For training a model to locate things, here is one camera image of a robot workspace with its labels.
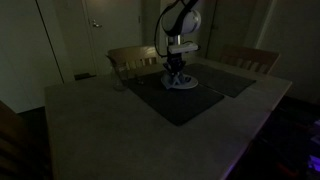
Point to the wooden chair near door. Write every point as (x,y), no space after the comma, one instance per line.
(126,59)

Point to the dark empty placemat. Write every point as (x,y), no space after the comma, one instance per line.
(219,80)

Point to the dark placemat under plate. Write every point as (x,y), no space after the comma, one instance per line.
(177,106)

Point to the white door with handle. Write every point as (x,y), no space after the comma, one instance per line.
(121,21)

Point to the wooden chair near towel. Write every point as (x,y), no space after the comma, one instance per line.
(248,58)

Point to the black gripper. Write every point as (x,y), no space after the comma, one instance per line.
(174,63)

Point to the blue towel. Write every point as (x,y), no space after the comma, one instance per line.
(175,80)

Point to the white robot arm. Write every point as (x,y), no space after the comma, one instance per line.
(178,19)

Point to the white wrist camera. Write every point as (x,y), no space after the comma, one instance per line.
(182,48)

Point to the clear glass jar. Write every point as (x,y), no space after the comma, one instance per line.
(120,78)

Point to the silver door handle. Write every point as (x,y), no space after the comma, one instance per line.
(96,25)

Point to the white round plate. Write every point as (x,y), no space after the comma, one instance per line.
(188,83)

